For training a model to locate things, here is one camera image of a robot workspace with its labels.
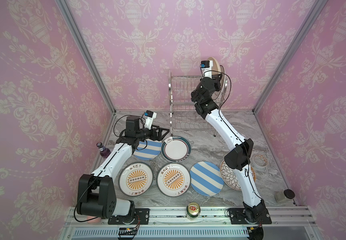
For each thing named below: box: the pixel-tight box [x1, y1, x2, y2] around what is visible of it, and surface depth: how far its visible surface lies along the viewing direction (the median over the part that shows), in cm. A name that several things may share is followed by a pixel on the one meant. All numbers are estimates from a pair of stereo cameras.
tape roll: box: [253, 154, 269, 167], surface depth 96 cm
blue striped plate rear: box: [133, 138, 162, 161], surface depth 98 cm
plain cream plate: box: [207, 57, 222, 76], surface depth 75 cm
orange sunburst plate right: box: [156, 163, 191, 197], surface depth 87 cm
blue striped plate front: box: [189, 161, 225, 197], surface depth 87 cm
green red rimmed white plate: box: [160, 136, 192, 163], surface depth 99 cm
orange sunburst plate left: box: [118, 162, 154, 197], surface depth 87 cm
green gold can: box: [186, 201, 201, 221], surface depth 69 cm
